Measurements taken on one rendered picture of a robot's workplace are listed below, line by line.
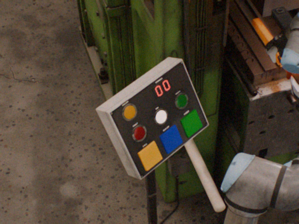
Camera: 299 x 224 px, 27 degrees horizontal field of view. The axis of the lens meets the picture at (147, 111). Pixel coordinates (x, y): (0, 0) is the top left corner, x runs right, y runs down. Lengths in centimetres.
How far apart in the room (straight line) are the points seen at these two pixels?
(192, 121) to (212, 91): 44
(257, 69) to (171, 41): 36
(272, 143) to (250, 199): 109
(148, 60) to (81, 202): 83
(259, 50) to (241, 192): 96
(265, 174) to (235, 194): 10
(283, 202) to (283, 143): 114
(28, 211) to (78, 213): 25
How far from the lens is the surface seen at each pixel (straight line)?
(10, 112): 367
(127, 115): 203
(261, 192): 163
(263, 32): 253
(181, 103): 216
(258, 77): 243
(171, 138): 215
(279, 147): 277
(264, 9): 219
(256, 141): 265
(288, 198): 163
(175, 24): 226
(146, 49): 284
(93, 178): 330
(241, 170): 163
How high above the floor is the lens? 273
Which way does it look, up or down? 50 degrees down
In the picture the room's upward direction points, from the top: 3 degrees counter-clockwise
